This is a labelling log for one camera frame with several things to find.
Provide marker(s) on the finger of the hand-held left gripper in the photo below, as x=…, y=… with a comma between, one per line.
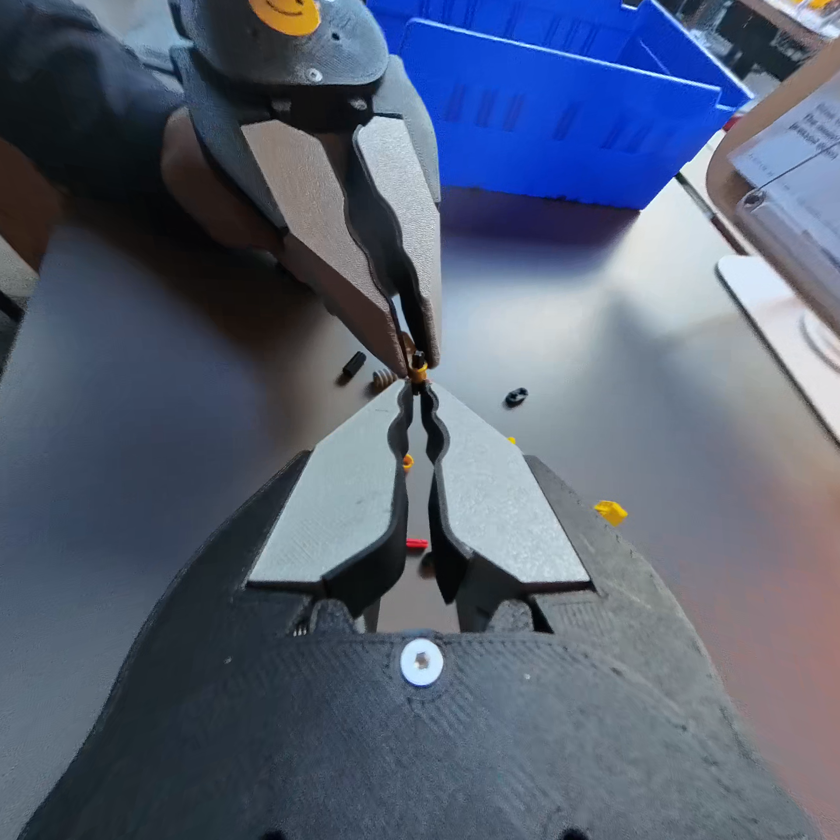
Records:
x=308, y=197
x=407, y=216

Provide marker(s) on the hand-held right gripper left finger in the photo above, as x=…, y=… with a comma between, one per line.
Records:
x=334, y=512

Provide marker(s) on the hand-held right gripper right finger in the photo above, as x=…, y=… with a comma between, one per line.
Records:
x=505, y=518

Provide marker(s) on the person's left forearm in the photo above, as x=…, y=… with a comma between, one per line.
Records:
x=65, y=98

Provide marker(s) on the yellow lego connector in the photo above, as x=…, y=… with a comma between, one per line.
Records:
x=610, y=513

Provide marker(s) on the small black lego connector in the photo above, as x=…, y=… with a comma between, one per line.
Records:
x=516, y=397

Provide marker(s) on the black lego pin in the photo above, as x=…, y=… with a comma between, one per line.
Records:
x=354, y=364

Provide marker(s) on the person's left hand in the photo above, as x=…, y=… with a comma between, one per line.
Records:
x=203, y=190

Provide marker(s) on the blue storage bin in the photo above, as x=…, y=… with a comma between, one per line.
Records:
x=558, y=131
x=689, y=65

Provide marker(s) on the tan display board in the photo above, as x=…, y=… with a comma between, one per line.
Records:
x=722, y=177

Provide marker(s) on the white stand base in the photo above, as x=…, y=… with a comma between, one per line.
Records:
x=761, y=295

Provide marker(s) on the printed instruction sheet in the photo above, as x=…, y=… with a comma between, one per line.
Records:
x=807, y=144

